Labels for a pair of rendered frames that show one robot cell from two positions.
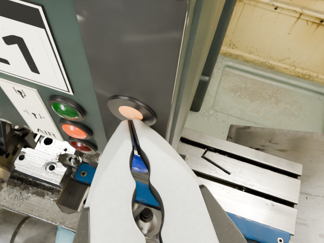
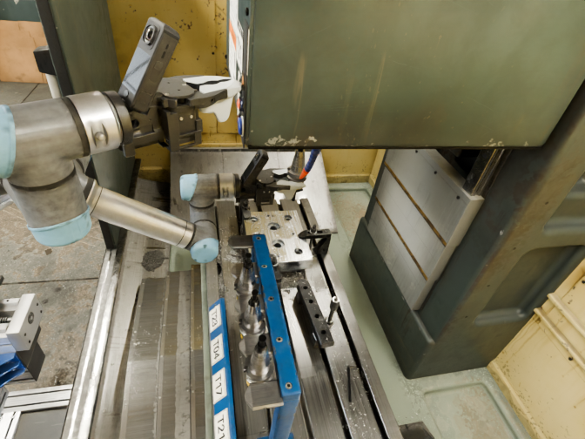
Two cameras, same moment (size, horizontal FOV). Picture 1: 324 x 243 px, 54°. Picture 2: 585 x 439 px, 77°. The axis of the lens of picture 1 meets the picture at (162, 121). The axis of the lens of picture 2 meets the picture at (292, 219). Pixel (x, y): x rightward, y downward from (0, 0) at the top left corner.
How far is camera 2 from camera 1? 57 cm
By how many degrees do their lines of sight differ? 42
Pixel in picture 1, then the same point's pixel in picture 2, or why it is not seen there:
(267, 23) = (554, 371)
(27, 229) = (207, 224)
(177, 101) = (251, 80)
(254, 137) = not seen: outside the picture
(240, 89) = (474, 417)
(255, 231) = (284, 361)
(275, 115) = not seen: outside the picture
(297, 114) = not seen: outside the picture
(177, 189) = (222, 85)
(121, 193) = (213, 78)
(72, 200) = (238, 241)
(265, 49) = (539, 407)
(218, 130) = (405, 410)
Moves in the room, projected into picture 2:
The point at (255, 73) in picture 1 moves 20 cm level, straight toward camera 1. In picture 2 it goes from (509, 424) to (457, 422)
